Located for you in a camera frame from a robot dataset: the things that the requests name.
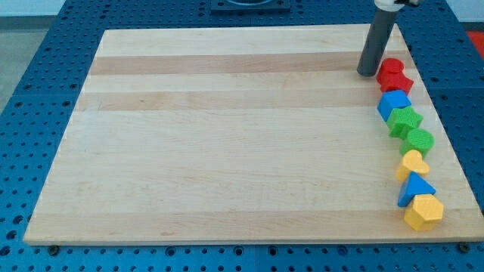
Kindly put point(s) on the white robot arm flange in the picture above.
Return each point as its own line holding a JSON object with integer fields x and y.
{"x": 395, "y": 5}

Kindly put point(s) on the light wooden board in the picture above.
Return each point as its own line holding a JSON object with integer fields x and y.
{"x": 240, "y": 136}

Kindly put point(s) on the blue cube block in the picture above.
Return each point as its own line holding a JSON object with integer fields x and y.
{"x": 391, "y": 100}

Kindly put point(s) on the red star block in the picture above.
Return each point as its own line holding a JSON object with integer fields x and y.
{"x": 395, "y": 82}

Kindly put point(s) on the green star block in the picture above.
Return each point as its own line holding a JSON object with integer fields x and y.
{"x": 403, "y": 120}

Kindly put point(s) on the red cylinder block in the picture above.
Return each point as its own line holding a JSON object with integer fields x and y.
{"x": 388, "y": 67}

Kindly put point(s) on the yellow heart block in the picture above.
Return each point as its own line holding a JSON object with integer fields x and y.
{"x": 412, "y": 161}

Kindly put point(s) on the green cylinder block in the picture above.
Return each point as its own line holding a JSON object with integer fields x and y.
{"x": 417, "y": 139}

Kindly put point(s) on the blue triangle block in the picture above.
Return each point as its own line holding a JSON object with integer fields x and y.
{"x": 414, "y": 185}

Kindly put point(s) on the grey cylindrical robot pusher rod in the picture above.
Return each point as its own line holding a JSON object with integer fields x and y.
{"x": 376, "y": 41}

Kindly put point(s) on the yellow hexagon block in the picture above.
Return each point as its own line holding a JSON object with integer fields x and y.
{"x": 424, "y": 212}

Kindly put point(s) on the blue perforated table mat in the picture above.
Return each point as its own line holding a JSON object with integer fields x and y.
{"x": 35, "y": 117}

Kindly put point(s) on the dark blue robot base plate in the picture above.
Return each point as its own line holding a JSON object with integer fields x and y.
{"x": 248, "y": 6}

